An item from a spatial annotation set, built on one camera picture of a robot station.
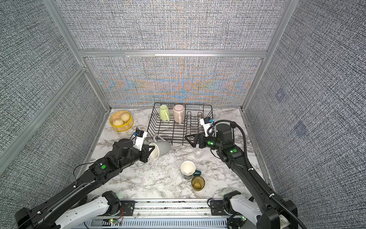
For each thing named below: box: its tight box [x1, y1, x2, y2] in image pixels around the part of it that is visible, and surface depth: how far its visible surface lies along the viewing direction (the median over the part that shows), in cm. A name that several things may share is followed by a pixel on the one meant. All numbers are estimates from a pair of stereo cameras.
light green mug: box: [159, 104, 171, 122], surface depth 106 cm
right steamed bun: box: [120, 112, 131, 122], surface depth 108 cm
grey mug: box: [149, 135, 172, 160], surface depth 70 cm
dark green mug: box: [180, 160, 202, 180], surface depth 80 cm
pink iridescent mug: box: [172, 104, 186, 125], surface depth 102 cm
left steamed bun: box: [112, 118, 124, 126], surface depth 106 cm
